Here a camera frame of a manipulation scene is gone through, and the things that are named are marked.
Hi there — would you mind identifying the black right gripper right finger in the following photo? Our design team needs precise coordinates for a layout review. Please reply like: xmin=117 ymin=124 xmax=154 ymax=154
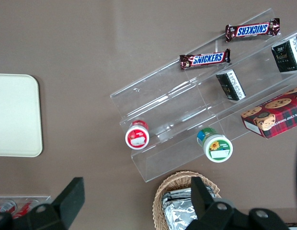
xmin=189 ymin=176 xmax=291 ymax=230

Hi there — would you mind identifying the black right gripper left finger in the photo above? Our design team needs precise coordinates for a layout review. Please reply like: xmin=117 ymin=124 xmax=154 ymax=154
xmin=0 ymin=177 xmax=86 ymax=230

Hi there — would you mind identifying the wicker basket with foil packs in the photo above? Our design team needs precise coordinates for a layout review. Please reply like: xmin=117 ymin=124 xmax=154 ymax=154
xmin=152 ymin=170 xmax=222 ymax=230

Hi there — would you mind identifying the cream plastic tray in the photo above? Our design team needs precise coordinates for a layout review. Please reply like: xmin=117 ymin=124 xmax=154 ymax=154
xmin=0 ymin=73 xmax=44 ymax=158

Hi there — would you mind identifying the clear acrylic bottle rack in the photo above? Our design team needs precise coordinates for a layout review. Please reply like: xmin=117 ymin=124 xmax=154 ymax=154
xmin=0 ymin=195 xmax=51 ymax=220

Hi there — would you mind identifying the foil wrapped pack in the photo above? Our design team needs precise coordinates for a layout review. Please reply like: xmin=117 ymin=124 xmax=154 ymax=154
xmin=162 ymin=200 xmax=199 ymax=230
xmin=162 ymin=186 xmax=220 ymax=204

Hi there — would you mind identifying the clear acrylic stepped shelf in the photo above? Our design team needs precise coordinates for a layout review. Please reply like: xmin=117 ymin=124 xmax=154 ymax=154
xmin=109 ymin=8 xmax=297 ymax=184

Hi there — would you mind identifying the red tartan cookie box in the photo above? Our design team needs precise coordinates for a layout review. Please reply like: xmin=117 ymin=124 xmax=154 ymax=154
xmin=240 ymin=84 xmax=297 ymax=139

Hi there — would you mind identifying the black tea box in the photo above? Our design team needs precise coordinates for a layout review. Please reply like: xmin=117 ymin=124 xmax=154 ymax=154
xmin=215 ymin=69 xmax=247 ymax=104
xmin=271 ymin=35 xmax=297 ymax=73

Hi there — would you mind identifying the Snickers chocolate bar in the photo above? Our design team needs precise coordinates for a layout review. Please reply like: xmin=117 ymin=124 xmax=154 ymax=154
xmin=179 ymin=48 xmax=232 ymax=70
xmin=225 ymin=18 xmax=281 ymax=43

